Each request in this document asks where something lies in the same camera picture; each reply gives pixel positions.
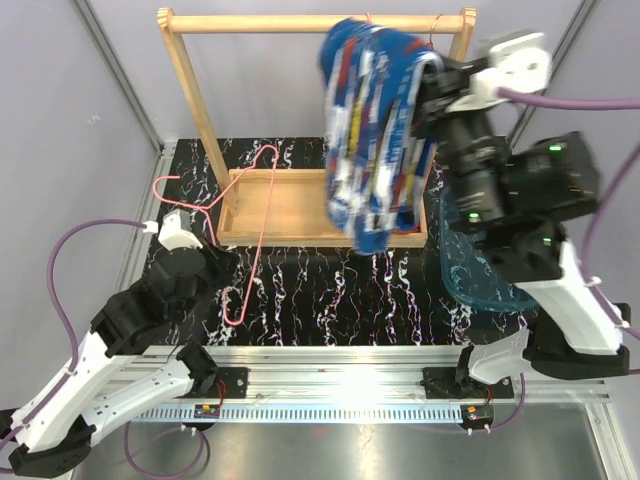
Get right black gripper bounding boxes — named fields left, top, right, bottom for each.
left=410, top=44, right=517, bottom=232

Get blue patterned trousers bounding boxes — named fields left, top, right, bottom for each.
left=319, top=18, right=444, bottom=255

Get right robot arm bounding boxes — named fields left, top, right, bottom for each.
left=412, top=58, right=639, bottom=400

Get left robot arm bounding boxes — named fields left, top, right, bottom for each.
left=1, top=245, right=238, bottom=479

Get green plastic hanger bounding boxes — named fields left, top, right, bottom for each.
left=428, top=13, right=443, bottom=50

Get teal transparent plastic bin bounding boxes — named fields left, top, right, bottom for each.
left=439, top=187, right=537, bottom=313

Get maroon tank top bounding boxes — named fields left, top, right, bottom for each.
left=392, top=223, right=421, bottom=236

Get wooden clothes rack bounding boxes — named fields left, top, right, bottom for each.
left=157, top=6, right=478, bottom=248

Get black marbled table mat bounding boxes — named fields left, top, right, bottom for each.
left=159, top=167, right=537, bottom=346

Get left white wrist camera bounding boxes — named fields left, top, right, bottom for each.
left=143, top=208, right=203, bottom=251

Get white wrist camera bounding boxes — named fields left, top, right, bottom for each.
left=446, top=29, right=552, bottom=113
left=143, top=208, right=203, bottom=251

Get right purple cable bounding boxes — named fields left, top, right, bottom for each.
left=499, top=87, right=640, bottom=436

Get purple cable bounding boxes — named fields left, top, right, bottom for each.
left=499, top=87, right=640, bottom=436
left=0, top=218, right=211, bottom=476

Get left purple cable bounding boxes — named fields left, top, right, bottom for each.
left=0, top=218, right=211, bottom=476

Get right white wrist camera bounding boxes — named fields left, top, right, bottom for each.
left=446, top=29, right=552, bottom=113

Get aluminium mounting rail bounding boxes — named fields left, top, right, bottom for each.
left=67, top=344, right=614, bottom=424

